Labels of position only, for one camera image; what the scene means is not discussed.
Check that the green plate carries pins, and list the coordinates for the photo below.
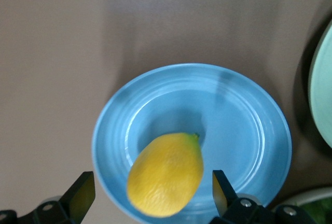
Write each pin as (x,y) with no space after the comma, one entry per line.
(323,91)

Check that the blue plate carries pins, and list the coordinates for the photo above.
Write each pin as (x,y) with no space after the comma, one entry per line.
(233,120)

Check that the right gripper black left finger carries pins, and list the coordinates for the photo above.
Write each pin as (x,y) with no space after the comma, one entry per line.
(77,198)

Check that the beige plate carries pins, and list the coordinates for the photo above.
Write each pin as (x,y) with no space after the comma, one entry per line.
(316,193)

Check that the yellow lemon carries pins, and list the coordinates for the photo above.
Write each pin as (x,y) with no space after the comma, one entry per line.
(166,174)

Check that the green lettuce leaf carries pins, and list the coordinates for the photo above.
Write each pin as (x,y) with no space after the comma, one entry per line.
(320,208)

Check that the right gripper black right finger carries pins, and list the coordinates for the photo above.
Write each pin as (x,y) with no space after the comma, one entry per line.
(228,200)

